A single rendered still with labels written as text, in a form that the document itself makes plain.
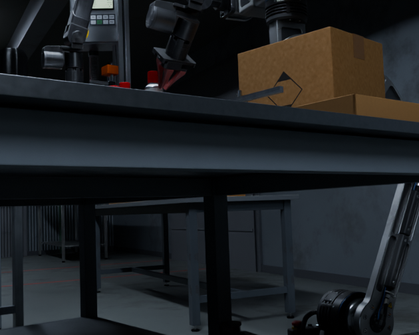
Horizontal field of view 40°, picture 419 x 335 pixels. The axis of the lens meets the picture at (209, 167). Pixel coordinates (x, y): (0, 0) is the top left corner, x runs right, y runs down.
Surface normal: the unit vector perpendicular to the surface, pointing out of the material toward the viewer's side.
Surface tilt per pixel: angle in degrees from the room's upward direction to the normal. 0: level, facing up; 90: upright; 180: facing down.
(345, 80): 90
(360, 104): 90
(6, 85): 90
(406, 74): 90
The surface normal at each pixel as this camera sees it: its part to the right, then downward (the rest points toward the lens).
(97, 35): 0.05, -0.07
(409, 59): -0.89, 0.00
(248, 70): -0.72, -0.03
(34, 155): 0.62, -0.08
